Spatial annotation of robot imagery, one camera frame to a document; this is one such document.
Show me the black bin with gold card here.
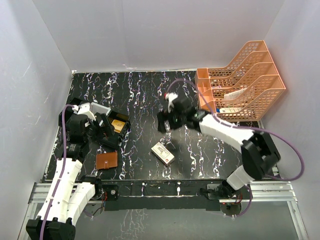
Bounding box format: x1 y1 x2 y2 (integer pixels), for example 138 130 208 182
98 110 131 150

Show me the brown leather card holder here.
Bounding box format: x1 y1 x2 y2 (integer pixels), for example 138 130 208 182
95 151 118 170

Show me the white phone box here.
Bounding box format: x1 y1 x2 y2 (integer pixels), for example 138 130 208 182
151 142 175 167

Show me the orange mesh file organizer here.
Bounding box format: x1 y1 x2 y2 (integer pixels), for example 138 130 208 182
195 40 286 122

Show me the white plastic bin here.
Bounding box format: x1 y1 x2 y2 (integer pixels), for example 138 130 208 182
90 102 111 116

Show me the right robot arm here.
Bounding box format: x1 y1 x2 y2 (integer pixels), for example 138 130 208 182
157 92 281 199

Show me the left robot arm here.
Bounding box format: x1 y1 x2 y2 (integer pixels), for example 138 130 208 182
25 102 114 240

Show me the gold credit card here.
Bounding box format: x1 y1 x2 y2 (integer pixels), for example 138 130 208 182
111 119 126 133

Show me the white blue item in organizer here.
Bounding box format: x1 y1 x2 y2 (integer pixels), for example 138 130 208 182
216 107 242 114

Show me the white paper in organizer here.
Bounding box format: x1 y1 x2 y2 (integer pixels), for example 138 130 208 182
223 87 247 101

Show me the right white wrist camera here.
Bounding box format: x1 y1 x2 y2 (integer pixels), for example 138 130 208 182
164 92 178 113

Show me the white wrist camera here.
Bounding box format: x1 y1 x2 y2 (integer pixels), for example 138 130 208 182
71 102 97 122
164 92 178 113

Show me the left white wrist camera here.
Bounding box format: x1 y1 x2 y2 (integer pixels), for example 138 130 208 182
71 102 97 122

